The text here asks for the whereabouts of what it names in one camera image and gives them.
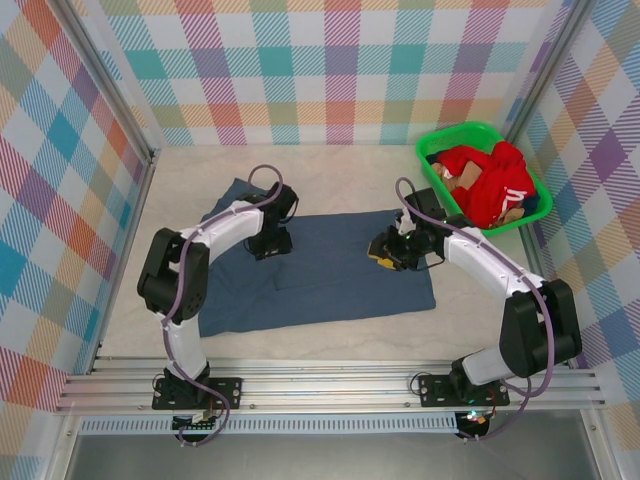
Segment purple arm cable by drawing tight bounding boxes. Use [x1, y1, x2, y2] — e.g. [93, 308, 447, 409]
[162, 163, 287, 447]
[395, 176, 556, 444]

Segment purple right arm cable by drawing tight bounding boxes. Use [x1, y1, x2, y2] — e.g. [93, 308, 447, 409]
[395, 176, 556, 444]

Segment small lit circuit board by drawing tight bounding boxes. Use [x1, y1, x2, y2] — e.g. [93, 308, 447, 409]
[459, 409, 496, 429]

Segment grey slotted cable duct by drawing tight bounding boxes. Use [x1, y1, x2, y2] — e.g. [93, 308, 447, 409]
[79, 412, 459, 435]

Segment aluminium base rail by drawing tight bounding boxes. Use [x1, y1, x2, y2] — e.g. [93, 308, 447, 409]
[54, 355, 606, 414]

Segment blue t-shirt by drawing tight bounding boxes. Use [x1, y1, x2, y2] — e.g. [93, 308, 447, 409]
[198, 177, 437, 339]

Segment grey metal panel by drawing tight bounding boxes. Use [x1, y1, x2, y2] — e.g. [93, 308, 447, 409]
[64, 432, 601, 480]

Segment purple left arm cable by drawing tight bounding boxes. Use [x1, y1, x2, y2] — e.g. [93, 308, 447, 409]
[162, 163, 287, 447]

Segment green plastic basket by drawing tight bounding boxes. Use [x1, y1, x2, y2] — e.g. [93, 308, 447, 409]
[414, 121, 554, 237]

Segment aluminium frame post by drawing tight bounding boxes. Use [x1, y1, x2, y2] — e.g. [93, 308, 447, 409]
[59, 0, 164, 166]
[499, 0, 596, 146]

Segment red t-shirt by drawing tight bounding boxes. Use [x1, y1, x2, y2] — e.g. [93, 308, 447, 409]
[437, 140, 539, 229]

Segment green circuit board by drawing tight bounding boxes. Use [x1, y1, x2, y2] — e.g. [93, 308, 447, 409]
[172, 412, 221, 432]

